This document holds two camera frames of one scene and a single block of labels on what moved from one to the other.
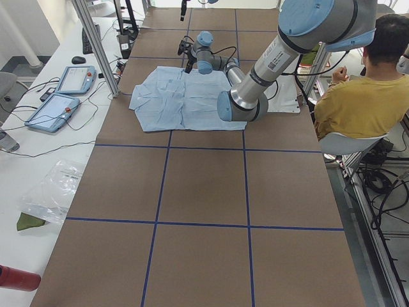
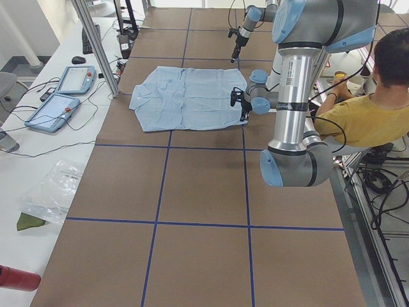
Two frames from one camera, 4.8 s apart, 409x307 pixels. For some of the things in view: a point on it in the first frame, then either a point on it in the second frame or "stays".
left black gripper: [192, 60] -> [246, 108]
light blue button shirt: [170, 99] stays
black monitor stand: [131, 32] stays
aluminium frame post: [97, 47] stays
